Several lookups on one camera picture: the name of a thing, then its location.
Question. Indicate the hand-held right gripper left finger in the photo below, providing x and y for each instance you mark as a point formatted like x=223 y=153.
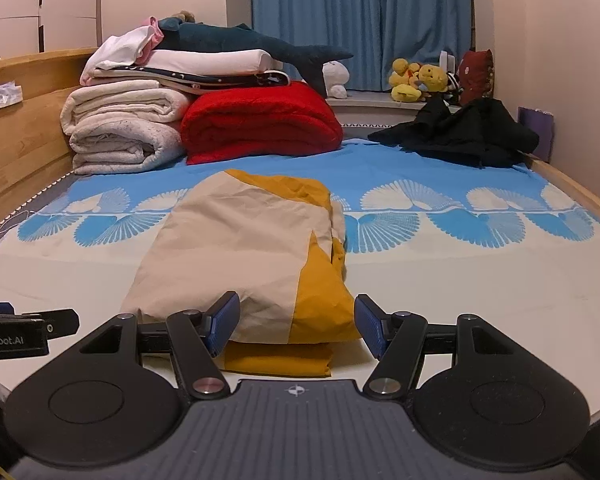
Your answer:
x=222 y=322

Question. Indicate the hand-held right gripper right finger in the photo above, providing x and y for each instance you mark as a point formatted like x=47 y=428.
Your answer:
x=367 y=322

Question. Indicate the beige and mustard hoodie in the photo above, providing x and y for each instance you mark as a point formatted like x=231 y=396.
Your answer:
x=230 y=240

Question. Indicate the pile of black clothes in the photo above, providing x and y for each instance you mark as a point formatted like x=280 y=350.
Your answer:
x=470 y=130

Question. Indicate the folded red blanket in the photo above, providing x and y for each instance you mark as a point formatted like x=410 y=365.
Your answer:
x=260 y=120

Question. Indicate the window sill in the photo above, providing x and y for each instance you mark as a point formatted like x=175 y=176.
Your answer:
x=370 y=110

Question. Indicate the tissue packet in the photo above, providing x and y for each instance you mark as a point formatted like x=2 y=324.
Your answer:
x=6 y=95

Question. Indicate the yellow plush toy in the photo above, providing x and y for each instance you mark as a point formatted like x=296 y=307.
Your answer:
x=434 y=77
x=404 y=82

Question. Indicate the white plush toy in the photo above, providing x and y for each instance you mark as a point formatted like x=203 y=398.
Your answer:
x=336 y=75

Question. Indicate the striped black white plush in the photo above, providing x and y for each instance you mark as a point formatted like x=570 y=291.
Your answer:
x=454 y=85

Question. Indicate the purple box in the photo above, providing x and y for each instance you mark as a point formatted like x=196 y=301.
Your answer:
x=536 y=132

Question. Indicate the white plastic object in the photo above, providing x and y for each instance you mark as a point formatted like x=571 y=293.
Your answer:
x=447 y=62

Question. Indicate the pink and white cloth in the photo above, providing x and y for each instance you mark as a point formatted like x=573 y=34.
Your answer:
x=120 y=47

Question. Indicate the dark teal shark plush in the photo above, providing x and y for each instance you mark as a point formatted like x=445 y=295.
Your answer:
x=215 y=37

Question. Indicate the blue curtain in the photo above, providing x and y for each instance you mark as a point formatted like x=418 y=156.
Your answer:
x=360 y=20

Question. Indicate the brown plush toy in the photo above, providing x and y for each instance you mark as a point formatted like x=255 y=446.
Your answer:
x=185 y=16

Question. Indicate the wooden bed frame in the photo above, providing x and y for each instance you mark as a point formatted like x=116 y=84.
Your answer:
x=20 y=160

